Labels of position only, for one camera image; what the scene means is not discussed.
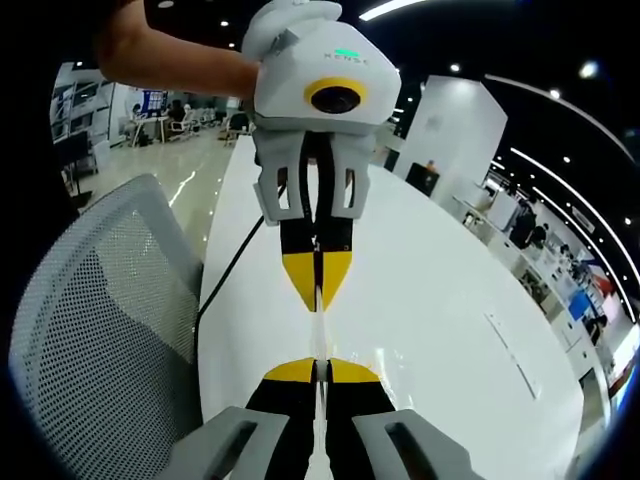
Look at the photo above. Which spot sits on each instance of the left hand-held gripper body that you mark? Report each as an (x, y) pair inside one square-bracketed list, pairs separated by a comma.
[(295, 75)]

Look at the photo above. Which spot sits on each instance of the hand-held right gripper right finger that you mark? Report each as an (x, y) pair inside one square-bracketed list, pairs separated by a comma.
[(365, 430)]

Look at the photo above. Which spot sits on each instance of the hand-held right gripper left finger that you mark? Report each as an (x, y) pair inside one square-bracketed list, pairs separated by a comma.
[(280, 430)]

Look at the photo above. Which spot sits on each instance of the clear plastic food packaging bag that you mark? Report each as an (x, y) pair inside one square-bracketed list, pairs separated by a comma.
[(320, 330)]

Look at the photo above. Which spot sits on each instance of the black box with orange top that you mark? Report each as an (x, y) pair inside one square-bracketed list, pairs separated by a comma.
[(422, 180)]

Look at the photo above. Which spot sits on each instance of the white square pillar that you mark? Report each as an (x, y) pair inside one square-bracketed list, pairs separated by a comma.
[(450, 130)]

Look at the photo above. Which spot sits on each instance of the grey mesh office chair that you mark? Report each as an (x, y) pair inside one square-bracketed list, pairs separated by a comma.
[(100, 325)]

